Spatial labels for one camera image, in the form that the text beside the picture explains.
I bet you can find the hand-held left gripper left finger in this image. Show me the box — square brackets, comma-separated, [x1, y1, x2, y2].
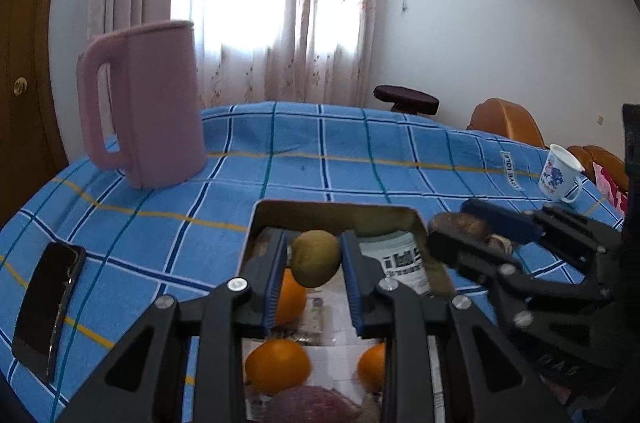
[55, 230, 291, 423]

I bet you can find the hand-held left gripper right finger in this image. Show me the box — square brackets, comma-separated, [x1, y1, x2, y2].
[340, 230, 571, 423]

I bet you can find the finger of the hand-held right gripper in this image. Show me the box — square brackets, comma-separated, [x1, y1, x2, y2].
[461, 198, 545, 245]
[427, 228, 526, 286]

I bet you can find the dark brown date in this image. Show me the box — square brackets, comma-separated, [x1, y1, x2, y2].
[431, 212, 493, 245]

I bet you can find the small brown kiwi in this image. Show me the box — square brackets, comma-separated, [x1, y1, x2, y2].
[291, 230, 342, 289]

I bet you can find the metal tin box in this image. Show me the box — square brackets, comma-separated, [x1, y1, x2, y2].
[239, 199, 453, 423]

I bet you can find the large orange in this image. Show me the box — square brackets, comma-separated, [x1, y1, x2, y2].
[244, 339, 312, 396]

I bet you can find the small orange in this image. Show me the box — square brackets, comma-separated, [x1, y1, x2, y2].
[357, 342, 387, 393]

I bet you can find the purple round fruit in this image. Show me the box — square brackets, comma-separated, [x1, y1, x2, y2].
[267, 385, 363, 423]

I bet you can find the printed paper sheet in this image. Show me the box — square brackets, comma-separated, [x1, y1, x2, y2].
[357, 230, 433, 295]

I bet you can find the white mug blue print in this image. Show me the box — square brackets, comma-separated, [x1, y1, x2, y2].
[538, 144, 585, 204]

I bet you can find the orange leather armchair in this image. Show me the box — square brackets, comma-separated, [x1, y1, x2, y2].
[467, 98, 548, 149]

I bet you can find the pink floral pillow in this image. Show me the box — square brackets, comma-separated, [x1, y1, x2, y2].
[597, 163, 629, 215]

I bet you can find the orange leather sofa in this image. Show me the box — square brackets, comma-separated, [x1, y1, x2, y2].
[567, 146, 628, 194]

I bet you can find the blue plaid tablecloth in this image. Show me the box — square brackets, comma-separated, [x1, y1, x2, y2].
[0, 102, 631, 423]

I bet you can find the dark round stool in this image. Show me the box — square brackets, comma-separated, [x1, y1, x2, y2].
[374, 85, 440, 116]

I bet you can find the pink electric kettle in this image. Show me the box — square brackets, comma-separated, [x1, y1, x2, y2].
[76, 20, 207, 190]

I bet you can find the black smartphone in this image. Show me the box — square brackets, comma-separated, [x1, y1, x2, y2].
[12, 242, 87, 385]

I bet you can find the sheer floral curtain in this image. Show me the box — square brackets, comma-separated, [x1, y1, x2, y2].
[170, 0, 382, 110]

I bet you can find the brown wooden door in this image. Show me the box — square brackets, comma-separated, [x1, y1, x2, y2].
[0, 0, 76, 229]

